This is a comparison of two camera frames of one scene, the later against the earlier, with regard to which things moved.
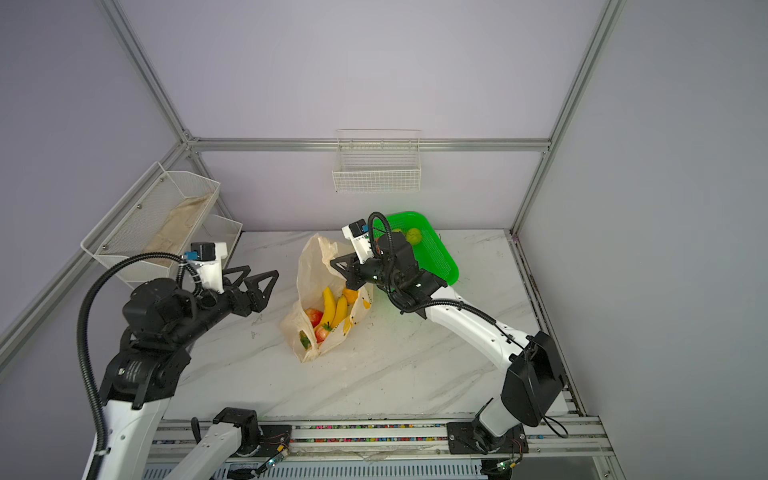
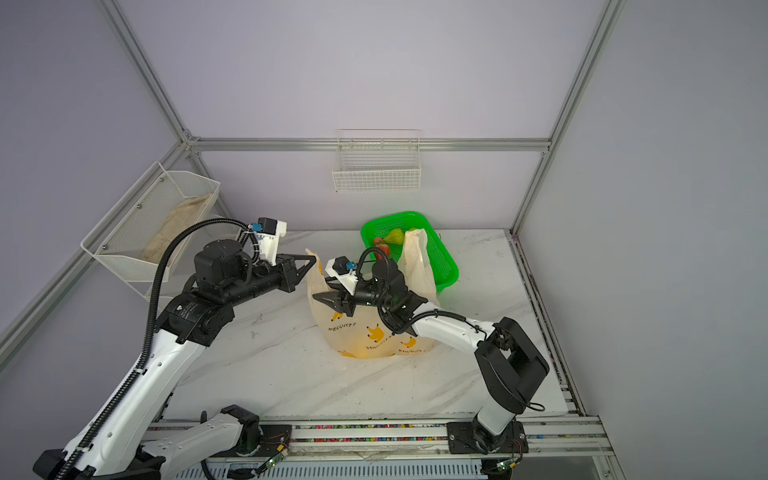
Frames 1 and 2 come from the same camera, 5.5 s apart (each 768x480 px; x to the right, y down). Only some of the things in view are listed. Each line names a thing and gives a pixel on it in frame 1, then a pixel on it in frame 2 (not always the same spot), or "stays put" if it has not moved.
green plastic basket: (429, 253) stays put
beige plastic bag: (317, 271) to (364, 335)
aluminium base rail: (560, 448) stays put
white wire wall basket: (378, 161) stays put
